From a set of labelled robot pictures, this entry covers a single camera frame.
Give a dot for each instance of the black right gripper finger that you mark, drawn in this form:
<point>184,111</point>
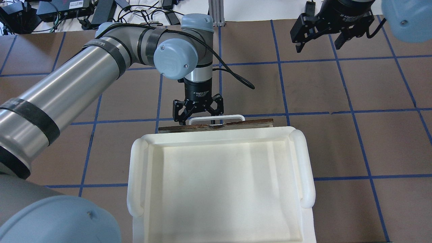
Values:
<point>343,37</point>
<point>299,46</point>

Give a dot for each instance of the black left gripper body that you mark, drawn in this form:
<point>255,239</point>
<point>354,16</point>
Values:
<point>198,91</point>

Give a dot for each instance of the white drawer handle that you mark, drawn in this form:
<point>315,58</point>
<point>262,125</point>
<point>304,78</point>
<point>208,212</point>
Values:
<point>196,120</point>

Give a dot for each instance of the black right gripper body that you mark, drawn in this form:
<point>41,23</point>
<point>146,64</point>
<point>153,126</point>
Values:
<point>341,14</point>

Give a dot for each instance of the aluminium frame post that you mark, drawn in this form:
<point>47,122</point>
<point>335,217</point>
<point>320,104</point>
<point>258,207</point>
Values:
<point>216,11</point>

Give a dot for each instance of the light wood drawer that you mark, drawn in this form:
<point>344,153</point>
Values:
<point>243,124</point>

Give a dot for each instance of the black power adapter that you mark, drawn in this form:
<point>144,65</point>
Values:
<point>309,8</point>

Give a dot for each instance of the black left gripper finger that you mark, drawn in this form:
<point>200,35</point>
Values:
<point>215,121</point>
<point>181,118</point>

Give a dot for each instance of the white plastic storage bin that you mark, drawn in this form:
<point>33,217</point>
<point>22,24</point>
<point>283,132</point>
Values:
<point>232,186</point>

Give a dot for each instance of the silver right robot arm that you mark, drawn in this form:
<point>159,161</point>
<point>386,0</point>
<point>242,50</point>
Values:
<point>409,20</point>

